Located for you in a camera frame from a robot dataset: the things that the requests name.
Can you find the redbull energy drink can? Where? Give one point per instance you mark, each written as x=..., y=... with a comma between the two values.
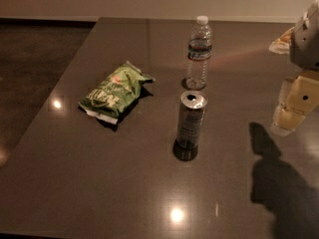
x=191, y=113

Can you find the green jalapeno chip bag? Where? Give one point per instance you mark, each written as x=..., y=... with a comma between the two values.
x=116, y=93

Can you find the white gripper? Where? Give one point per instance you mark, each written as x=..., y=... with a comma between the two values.
x=305, y=47

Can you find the clear plastic water bottle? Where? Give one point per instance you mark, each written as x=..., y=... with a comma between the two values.
x=198, y=54

